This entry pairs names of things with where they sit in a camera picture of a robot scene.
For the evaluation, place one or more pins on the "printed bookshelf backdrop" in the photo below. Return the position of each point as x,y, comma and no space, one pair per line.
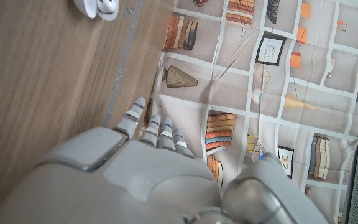
228,87

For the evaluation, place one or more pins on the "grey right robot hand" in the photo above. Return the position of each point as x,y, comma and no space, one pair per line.
154,180

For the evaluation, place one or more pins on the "white airpods case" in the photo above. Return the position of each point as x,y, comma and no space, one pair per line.
107,9

